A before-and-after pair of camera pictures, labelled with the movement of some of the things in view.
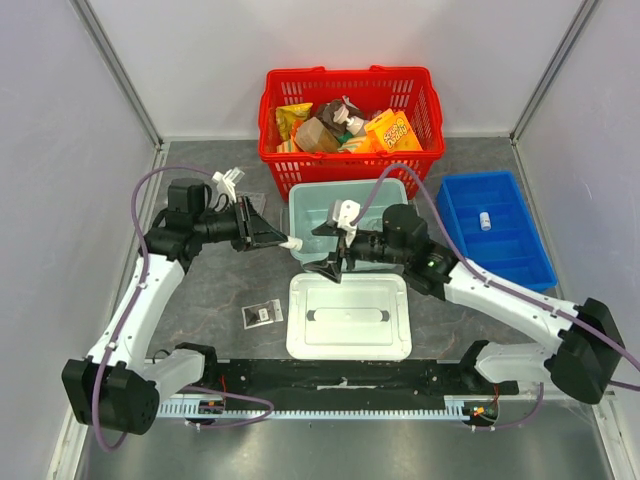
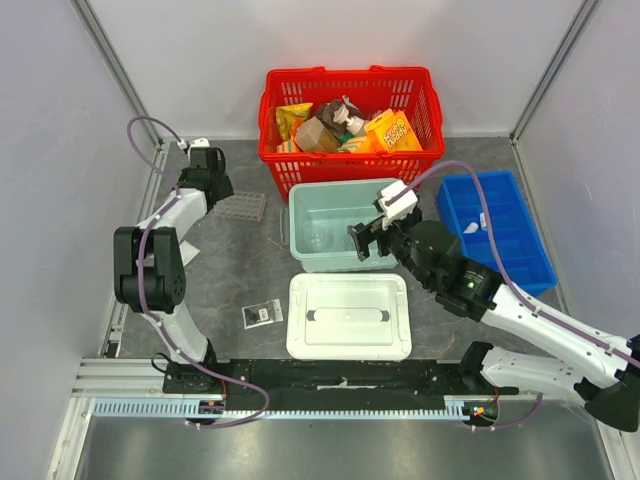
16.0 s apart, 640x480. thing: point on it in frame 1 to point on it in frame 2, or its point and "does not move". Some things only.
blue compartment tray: (513, 245) does not move
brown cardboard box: (313, 137) does not move
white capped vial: (292, 243) to (472, 228)
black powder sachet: (262, 313) does not move
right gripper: (341, 248) to (381, 240)
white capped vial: (485, 221) does not move
